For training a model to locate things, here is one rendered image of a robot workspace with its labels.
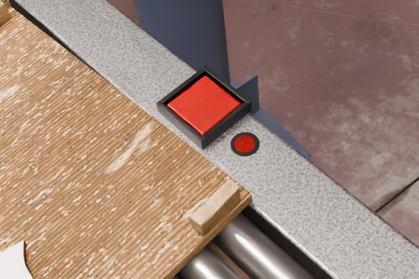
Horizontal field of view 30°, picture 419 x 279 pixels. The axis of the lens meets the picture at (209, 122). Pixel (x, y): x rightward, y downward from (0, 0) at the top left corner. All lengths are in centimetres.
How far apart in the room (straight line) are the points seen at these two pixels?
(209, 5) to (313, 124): 61
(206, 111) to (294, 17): 138
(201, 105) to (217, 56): 73
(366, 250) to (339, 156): 116
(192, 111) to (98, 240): 18
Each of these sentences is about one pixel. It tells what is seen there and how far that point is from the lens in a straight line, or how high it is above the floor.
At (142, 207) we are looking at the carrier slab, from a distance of 80.
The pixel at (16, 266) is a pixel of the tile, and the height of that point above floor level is 95.
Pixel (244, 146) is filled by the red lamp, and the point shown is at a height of 92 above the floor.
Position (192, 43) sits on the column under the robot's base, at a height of 49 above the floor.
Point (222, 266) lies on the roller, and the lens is 78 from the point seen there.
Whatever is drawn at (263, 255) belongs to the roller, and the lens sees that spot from 78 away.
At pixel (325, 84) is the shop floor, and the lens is 207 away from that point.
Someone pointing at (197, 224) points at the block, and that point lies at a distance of 75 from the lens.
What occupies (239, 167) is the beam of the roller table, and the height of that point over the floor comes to 92.
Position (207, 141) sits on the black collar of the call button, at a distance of 85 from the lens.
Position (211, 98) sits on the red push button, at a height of 93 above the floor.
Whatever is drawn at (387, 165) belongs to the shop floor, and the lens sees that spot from 194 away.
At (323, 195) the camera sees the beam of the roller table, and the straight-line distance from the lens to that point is 82.
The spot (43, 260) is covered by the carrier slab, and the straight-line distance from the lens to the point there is 79.
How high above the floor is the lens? 162
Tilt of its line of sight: 54 degrees down
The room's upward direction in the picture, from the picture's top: 8 degrees counter-clockwise
